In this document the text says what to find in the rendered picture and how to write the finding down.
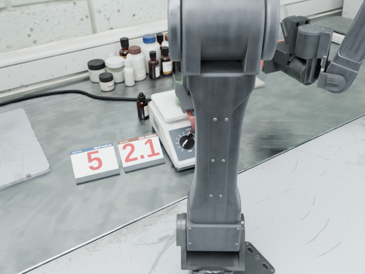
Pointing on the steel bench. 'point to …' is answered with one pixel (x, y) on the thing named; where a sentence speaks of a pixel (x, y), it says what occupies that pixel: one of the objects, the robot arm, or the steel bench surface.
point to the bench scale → (339, 26)
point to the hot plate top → (168, 106)
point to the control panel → (181, 153)
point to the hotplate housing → (161, 129)
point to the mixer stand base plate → (19, 149)
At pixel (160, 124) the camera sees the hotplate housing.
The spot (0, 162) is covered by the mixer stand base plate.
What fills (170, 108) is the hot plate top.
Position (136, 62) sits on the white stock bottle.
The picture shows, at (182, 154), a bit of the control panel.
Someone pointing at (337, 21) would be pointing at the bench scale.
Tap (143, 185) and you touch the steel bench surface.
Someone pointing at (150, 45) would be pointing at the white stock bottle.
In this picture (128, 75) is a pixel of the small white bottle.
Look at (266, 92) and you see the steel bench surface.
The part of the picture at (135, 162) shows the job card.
